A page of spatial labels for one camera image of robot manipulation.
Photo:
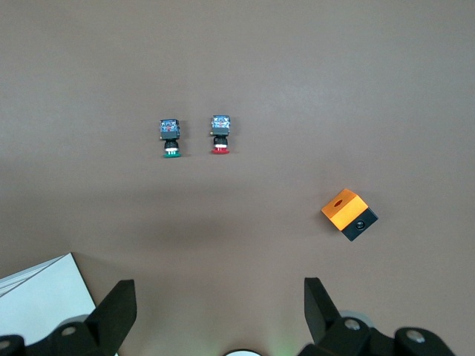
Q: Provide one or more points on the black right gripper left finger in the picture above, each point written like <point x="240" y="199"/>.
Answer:
<point x="111" y="319"/>

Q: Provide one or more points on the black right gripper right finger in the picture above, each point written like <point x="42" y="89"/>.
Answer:
<point x="323" y="319"/>

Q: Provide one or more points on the red push button switch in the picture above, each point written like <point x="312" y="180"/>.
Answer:
<point x="220" y="124"/>

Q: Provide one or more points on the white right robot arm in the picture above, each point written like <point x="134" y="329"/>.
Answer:
<point x="245" y="353"/>

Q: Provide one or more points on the white drawer cabinet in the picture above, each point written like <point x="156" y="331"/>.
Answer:
<point x="37" y="296"/>

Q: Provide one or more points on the orange and black button box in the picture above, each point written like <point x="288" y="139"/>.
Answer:
<point x="345" y="211"/>

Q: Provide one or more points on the brown table cover mat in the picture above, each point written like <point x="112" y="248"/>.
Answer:
<point x="259" y="55"/>

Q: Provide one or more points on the green push button switch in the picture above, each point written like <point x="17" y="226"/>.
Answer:
<point x="170" y="128"/>

